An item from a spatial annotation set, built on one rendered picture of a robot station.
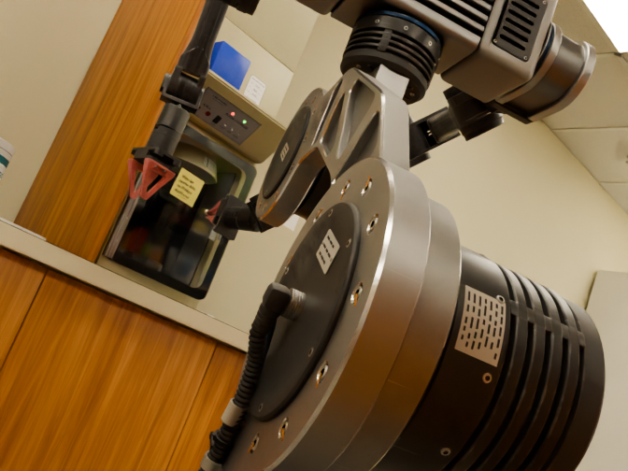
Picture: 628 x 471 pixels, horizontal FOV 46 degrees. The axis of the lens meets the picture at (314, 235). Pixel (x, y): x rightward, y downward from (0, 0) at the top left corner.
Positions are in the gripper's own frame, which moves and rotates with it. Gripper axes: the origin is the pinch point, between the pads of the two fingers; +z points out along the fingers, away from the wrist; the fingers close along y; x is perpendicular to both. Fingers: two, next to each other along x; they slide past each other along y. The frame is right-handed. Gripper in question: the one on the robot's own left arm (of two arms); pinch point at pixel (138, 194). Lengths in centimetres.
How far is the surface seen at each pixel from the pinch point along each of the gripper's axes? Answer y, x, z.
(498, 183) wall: 76, -211, -110
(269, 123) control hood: 23, -38, -40
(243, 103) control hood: 22, -28, -40
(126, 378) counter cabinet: 6.6, -18.4, 34.8
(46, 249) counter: 3.4, 11.1, 17.4
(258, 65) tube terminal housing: 33, -34, -56
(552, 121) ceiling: 71, -232, -156
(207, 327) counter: 3.5, -30.7, 18.1
